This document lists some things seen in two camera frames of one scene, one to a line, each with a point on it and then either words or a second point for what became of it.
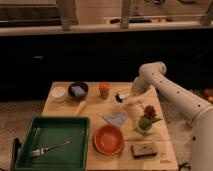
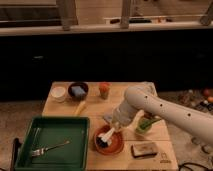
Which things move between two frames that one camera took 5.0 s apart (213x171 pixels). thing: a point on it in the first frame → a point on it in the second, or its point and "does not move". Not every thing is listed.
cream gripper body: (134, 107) → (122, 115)
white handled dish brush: (120, 97) → (104, 139)
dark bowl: (78, 90) does not move
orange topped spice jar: (104, 88) does not move
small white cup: (58, 93) does not move
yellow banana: (80, 107) does not move
